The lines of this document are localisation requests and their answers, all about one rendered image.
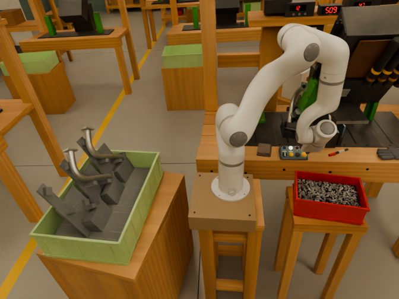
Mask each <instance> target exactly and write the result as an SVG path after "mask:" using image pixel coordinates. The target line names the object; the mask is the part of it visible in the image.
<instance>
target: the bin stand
mask: <svg viewBox="0 0 399 299"><path fill-rule="evenodd" d="M363 222H364V224H361V225H354V224H346V223H342V222H334V221H326V220H319V219H314V218H306V217H298V216H294V214H293V186H287V187H286V200H285V204H284V211H283V217H282V220H281V227H280V234H279V237H278V243H277V250H276V254H275V260H274V271H276V272H281V276H280V281H279V285H278V290H277V299H286V296H287V292H288V289H289V285H290V280H291V278H292V273H293V269H294V266H295V262H296V258H297V254H298V251H299V247H300V242H301V239H302V236H303V232H312V233H325V236H324V239H323V242H322V245H321V248H320V250H319V253H318V257H317V259H316V262H315V266H314V271H315V274H323V271H324V269H325V266H326V264H327V261H328V258H329V256H330V253H331V251H332V248H333V245H334V243H335V240H336V238H337V235H338V234H346V236H345V238H344V241H343V243H342V245H341V248H340V251H339V253H338V255H337V258H336V260H335V262H334V265H333V267H332V270H331V272H330V275H329V277H328V279H327V281H326V284H325V287H324V289H323V291H322V294H321V299H333V297H334V294H335V292H336V290H337V288H338V286H339V284H340V282H341V280H342V278H343V276H344V274H345V272H346V270H347V267H348V265H349V263H350V261H351V259H352V257H353V255H354V253H355V251H356V249H357V247H358V245H359V243H360V240H361V238H362V236H363V235H365V234H366V232H367V230H368V228H369V226H368V224H367V222H366V220H365V218H364V219H363Z"/></svg>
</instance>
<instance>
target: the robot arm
mask: <svg viewBox="0 0 399 299"><path fill-rule="evenodd" d="M277 42H278V45H279V46H280V48H281V49H282V50H283V51H284V53H283V54H282V55H281V56H280V57H279V58H277V59H276V60H274V61H272V62H270V63H268V64H266V65H265V66H264V67H262V68H261V69H260V71H259V72H258V73H257V74H256V76H255V77H254V78H253V80H252V81H251V83H250V84H249V86H248V87H247V89H246V91H245V93H244V95H243V99H242V101H241V103H240V106H239V107H238V106H237V105H235V104H232V103H227V104H224V105H222V106H220V107H219V109H218V111H217V113H216V119H215V123H216V136H217V145H218V176H217V177H216V178H215V179H214V180H213V182H212V184H211V190H212V192H213V193H214V195H215V196H216V197H217V198H219V199H221V200H223V201H228V202H235V201H239V200H242V199H243V198H245V197H246V196H247V195H248V193H249V190H250V185H249V182H248V181H247V180H246V179H245V178H244V177H243V173H244V165H245V144H246V143H247V142H248V141H249V140H250V139H251V137H252V135H253V133H254V131H255V129H256V127H257V124H258V122H259V119H260V117H261V115H262V112H263V110H264V108H265V106H266V105H267V103H268V101H269V100H270V98H271V97H272V96H273V95H274V94H275V92H276V91H277V90H278V89H279V88H280V87H281V86H282V85H283V84H284V83H285V82H286V81H287V80H288V79H290V78H291V77H293V76H295V75H297V74H299V73H301V72H303V71H305V70H307V69H308V68H310V67H311V66H312V65H313V64H314V63H315V62H316V61H317V62H319V63H321V64H322V65H321V72H320V77H319V86H318V94H317V99H316V102H314V103H313V104H312V105H310V106H309V107H308V108H307V109H305V110H304V111H303V112H302V114H301V115H300V117H299V119H298V121H297V125H296V136H295V137H296V141H297V142H298V143H299V144H302V145H301V146H300V147H299V148H300V149H301V151H302V152H306V154H309V153H310V152H321V151H322V150H323V149H324V147H325V144H326V143H327V142H328V141H329V140H330V139H331V138H332V137H333V136H334V135H335V134H336V133H337V126H336V124H335V123H334V122H333V121H331V120H322V121H320V122H319V123H318V124H317V125H315V126H310V124H311V123H312V122H313V121H314V120H316V119H317V118H319V117H321V116H323V115H325V114H329V113H331V112H333V111H335V110H337V108H338V106H339V104H340V99H341V93H342V90H343V85H344V80H345V76H346V71H347V65H348V62H349V56H350V50H349V46H348V44H347V43H346V42H345V41H344V40H343V39H341V38H339V37H337V36H334V35H332V34H328V33H325V32H323V31H320V30H317V29H315V28H312V27H309V26H305V25H302V24H297V23H290V24H286V25H285V26H283V27H282V28H281V29H280V31H279V32H278V35H277Z"/></svg>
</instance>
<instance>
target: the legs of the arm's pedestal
mask: <svg viewBox="0 0 399 299"><path fill-rule="evenodd" d="M198 233H199V244H200V251H201V261H202V272H203V279H204V290H205V299H217V290H221V291H237V292H243V294H242V299H255V289H256V284H257V274H258V265H259V255H260V250H261V240H262V231H255V232H241V231H216V230H198ZM218 242H230V243H243V246H228V245H218ZM219 256H239V257H242V272H244V276H243V280H234V279H216V270H218V269H219Z"/></svg>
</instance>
